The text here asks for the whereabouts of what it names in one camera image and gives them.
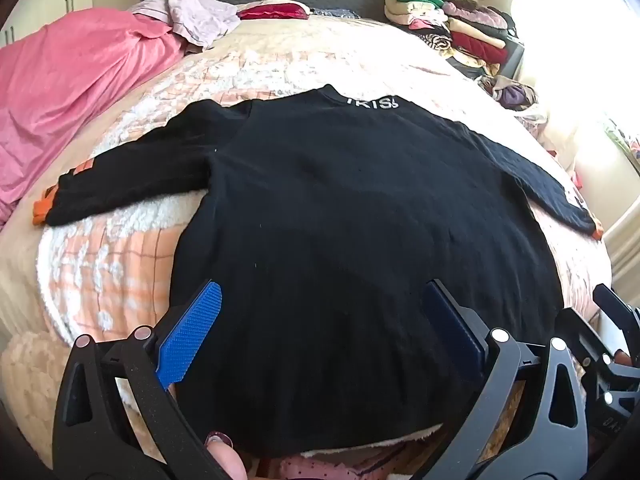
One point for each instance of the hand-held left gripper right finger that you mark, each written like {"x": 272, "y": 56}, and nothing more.
{"x": 450, "y": 330}

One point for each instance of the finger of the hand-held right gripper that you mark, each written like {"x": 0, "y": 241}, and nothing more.
{"x": 617, "y": 310}
{"x": 587, "y": 340}

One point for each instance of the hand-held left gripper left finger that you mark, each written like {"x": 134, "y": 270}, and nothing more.
{"x": 192, "y": 332}

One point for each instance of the black sweater with orange cuffs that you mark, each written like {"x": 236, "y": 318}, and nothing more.
{"x": 325, "y": 235}

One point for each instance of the purple clothes pile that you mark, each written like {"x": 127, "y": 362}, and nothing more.
{"x": 515, "y": 95}

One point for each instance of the stack of folded clothes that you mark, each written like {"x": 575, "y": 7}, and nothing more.
{"x": 475, "y": 30}

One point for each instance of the lilac clothes pile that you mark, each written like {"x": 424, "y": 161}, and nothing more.
{"x": 200, "y": 15}

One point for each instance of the person's left hand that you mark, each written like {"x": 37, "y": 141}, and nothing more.
{"x": 225, "y": 460}

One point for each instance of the orange and white plaid blanket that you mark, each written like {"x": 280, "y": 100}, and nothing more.
{"x": 125, "y": 260}

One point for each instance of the colourful cloth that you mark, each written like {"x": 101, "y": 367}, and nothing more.
{"x": 622, "y": 137}

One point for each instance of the pink dotted pants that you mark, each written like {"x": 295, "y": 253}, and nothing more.
{"x": 340, "y": 467}

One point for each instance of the beige bed cover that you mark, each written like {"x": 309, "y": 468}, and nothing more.
{"x": 22, "y": 260}

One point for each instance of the black nightstand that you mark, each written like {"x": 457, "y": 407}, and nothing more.
{"x": 512, "y": 57}

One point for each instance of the pink duvet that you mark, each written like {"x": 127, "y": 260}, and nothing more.
{"x": 75, "y": 85}

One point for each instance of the bright window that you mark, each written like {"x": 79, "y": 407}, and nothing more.
{"x": 575, "y": 20}

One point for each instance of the red cloth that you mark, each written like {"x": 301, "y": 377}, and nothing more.
{"x": 275, "y": 11}

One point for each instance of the dark blue patterned cloth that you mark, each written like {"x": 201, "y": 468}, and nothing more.
{"x": 335, "y": 12}

